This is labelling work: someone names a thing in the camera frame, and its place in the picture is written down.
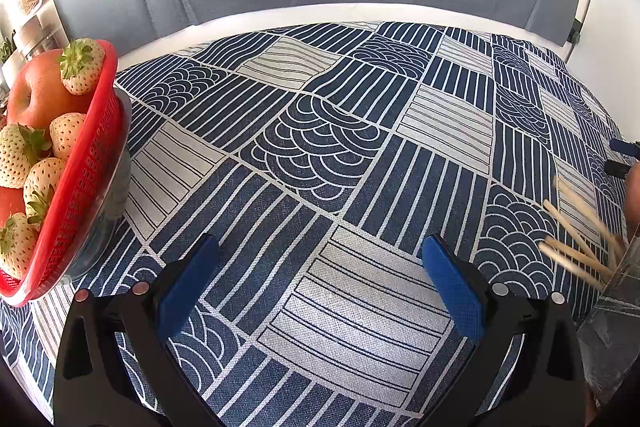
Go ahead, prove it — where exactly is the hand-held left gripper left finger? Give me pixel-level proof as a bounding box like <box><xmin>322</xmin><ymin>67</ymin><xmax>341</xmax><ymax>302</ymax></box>
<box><xmin>54</xmin><ymin>233</ymin><xmax>222</xmax><ymax>427</ymax></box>

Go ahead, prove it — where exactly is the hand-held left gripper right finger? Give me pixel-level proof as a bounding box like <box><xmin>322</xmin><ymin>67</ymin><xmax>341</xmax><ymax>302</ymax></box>
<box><xmin>421</xmin><ymin>234</ymin><xmax>586</xmax><ymax>427</ymax></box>

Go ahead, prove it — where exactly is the black cylindrical utensil holder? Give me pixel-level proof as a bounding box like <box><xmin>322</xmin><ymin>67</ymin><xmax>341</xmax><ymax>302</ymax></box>
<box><xmin>575</xmin><ymin>234</ymin><xmax>640</xmax><ymax>410</ymax></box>

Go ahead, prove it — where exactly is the white board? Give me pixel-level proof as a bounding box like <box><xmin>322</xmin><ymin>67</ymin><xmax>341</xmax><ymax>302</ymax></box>
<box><xmin>565</xmin><ymin>0</ymin><xmax>640</xmax><ymax>142</ymax></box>

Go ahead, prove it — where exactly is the red plastic fruit basket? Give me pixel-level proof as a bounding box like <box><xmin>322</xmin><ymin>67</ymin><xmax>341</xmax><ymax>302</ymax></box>
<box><xmin>0</xmin><ymin>39</ymin><xmax>126</xmax><ymax>308</ymax></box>

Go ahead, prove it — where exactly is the blue patterned tablecloth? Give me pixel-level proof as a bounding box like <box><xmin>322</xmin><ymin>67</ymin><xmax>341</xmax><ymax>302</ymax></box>
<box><xmin>0</xmin><ymin>21</ymin><xmax>631</xmax><ymax>420</ymax></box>

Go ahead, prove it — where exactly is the heap of white strawberries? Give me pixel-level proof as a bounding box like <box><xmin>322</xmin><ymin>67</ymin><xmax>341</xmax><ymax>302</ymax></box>
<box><xmin>0</xmin><ymin>38</ymin><xmax>107</xmax><ymax>280</ymax></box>

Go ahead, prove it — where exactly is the small potted plant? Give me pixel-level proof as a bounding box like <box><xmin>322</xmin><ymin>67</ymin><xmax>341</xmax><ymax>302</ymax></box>
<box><xmin>0</xmin><ymin>32</ymin><xmax>21</xmax><ymax>82</ymax></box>

